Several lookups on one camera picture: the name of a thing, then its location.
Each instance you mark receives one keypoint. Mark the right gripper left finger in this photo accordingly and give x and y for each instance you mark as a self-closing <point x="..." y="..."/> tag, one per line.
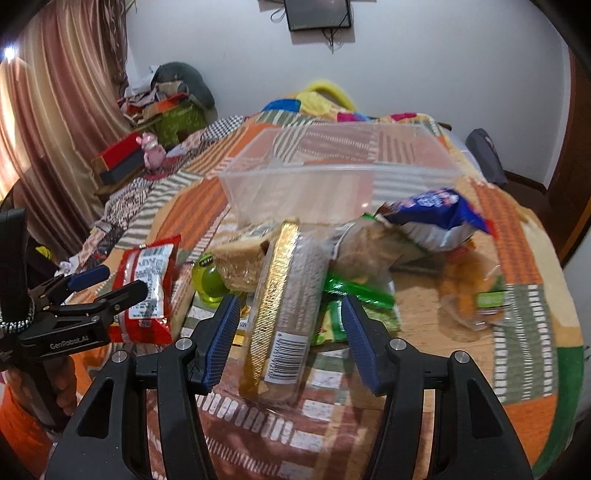
<point x="107" y="437"/>

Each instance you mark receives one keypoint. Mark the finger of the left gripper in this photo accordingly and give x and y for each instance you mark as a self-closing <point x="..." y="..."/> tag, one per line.
<point x="108" y="305"/>
<point x="62" y="286"/>

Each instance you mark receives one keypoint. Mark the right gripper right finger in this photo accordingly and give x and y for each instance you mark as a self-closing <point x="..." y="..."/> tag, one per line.
<point x="473" y="435"/>

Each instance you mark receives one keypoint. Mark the green jelly cup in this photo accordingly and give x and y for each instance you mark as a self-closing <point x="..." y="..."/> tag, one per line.
<point x="207" y="282"/>

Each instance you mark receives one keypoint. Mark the sliced bread loaf pack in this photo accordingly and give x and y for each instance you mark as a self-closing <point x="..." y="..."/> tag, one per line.
<point x="239" y="259"/>

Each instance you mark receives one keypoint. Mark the orange snack balls bag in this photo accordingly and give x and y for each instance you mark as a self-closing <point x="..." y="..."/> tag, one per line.
<point x="472" y="289"/>

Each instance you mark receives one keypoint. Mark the gold biscuit pack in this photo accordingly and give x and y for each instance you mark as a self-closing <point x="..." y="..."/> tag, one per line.
<point x="284" y="313"/>

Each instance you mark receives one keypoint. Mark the clear bag brown biscuits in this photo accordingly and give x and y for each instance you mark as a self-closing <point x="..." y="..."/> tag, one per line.
<point x="364" y="250"/>

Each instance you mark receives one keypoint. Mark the blue chips bag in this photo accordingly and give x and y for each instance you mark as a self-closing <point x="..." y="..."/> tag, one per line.
<point x="437" y="220"/>

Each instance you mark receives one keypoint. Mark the red and black box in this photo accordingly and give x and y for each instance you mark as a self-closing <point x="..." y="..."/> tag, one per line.
<point x="119" y="160"/>

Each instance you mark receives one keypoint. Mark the pink plush toy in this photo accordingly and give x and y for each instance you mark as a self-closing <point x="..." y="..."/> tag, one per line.
<point x="153" y="153"/>

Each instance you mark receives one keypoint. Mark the green pea snack packet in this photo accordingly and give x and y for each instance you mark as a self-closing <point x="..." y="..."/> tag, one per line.
<point x="379" y="304"/>

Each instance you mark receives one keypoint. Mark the patchwork striped bed blanket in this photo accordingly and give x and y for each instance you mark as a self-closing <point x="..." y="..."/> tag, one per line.
<point x="533" y="361"/>

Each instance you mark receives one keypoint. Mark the striped pink curtain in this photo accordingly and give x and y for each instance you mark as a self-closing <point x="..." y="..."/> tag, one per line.
<point x="59" y="110"/>

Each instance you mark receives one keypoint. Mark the pile of clothes and bags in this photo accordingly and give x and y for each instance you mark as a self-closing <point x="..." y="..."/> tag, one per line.
<point x="171" y="103"/>

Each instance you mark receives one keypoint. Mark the clear plastic storage bin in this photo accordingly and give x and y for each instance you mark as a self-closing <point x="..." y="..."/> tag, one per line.
<point x="330" y="173"/>

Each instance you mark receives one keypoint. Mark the dark grey backpack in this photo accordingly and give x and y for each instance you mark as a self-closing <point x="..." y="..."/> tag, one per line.
<point x="482" y="147"/>

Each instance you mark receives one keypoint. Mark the wall mounted television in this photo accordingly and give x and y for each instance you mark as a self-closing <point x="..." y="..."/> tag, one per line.
<point x="304" y="15"/>

